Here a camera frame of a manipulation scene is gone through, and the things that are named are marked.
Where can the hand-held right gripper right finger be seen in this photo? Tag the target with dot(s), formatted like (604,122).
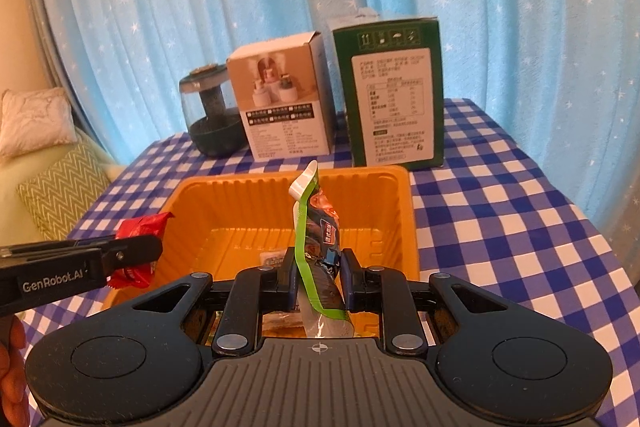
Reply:
(350,279)

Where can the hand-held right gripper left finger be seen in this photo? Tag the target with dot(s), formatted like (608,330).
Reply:
(291,279)

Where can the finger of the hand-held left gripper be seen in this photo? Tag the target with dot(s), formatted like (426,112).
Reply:
(132,254)
(60,243)

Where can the red snack packet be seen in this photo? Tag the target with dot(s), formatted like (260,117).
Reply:
(142,227)

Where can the long green white snack packet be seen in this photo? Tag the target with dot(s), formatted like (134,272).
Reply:
(320,287)

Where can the orange plastic tray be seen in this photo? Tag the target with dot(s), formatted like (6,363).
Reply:
(225,207)

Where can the person's left hand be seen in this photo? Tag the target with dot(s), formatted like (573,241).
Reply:
(12,372)

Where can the green zigzag pillow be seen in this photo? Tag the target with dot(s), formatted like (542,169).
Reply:
(65,192)

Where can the pale green sofa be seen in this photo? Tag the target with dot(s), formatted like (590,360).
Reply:
(10,207)

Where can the beige pillow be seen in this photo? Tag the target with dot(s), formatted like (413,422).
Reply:
(35,122)

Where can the dark glass jar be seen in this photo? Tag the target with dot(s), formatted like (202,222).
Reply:
(212,132)

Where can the blue white checkered tablecloth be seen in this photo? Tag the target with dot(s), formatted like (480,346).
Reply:
(500,207)

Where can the white cardboard box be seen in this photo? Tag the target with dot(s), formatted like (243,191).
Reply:
(280,107)

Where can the green cardboard box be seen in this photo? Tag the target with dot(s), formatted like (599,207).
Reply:
(390,107)

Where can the grey curtain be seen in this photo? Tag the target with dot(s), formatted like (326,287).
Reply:
(45,32)

